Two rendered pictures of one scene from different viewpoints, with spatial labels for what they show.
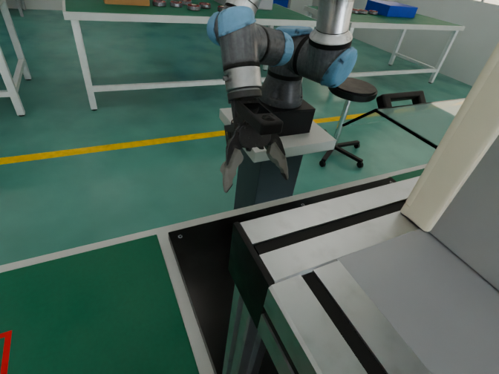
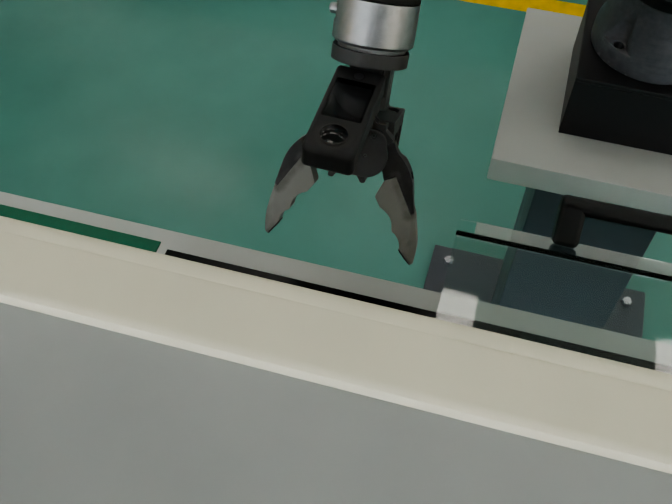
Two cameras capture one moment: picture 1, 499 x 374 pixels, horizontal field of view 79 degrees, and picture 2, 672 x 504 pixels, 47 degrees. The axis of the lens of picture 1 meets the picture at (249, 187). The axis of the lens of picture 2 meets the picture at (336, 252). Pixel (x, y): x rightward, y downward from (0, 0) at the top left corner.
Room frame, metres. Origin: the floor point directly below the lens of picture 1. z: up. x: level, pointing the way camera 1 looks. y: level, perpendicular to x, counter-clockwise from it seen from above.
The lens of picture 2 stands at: (0.19, -0.35, 1.47)
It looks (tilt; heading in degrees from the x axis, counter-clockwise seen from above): 54 degrees down; 46
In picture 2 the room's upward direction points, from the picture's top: straight up
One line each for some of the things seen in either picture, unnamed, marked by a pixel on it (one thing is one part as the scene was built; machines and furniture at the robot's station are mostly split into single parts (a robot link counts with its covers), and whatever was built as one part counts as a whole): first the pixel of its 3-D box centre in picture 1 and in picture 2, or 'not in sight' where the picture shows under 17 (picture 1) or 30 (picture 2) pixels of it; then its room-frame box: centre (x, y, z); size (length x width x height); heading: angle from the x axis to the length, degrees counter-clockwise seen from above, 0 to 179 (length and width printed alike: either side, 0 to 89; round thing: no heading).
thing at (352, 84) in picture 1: (344, 120); not in sight; (2.19, -0.65, 0.28); 0.54 x 0.49 x 0.56; 30
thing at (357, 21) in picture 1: (375, 47); not in sight; (4.43, -1.39, 0.38); 1.90 x 0.90 x 0.75; 120
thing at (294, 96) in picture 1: (282, 85); (666, 10); (1.02, -0.06, 0.89); 0.15 x 0.15 x 0.10
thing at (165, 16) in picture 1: (197, 49); not in sight; (3.19, 0.72, 0.38); 2.20 x 0.90 x 0.75; 120
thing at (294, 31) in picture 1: (291, 49); not in sight; (1.01, -0.07, 1.01); 0.13 x 0.12 x 0.14; 51
